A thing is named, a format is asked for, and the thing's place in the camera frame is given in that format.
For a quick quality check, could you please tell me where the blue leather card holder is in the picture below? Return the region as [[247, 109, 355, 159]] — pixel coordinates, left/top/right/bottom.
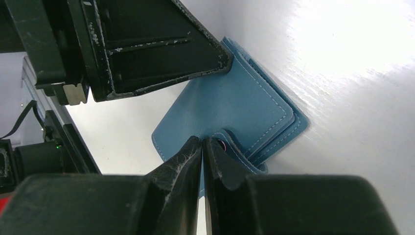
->
[[151, 37, 308, 174]]

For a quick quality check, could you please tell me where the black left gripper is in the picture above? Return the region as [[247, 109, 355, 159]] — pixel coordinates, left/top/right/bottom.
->
[[0, 0, 90, 105]]

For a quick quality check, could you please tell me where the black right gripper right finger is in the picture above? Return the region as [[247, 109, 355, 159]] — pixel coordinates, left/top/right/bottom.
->
[[203, 138, 398, 235]]

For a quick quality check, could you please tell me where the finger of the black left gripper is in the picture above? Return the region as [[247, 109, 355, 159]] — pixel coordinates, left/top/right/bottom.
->
[[68, 0, 232, 102]]

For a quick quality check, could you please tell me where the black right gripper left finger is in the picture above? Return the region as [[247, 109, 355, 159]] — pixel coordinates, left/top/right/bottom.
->
[[0, 136, 202, 235]]

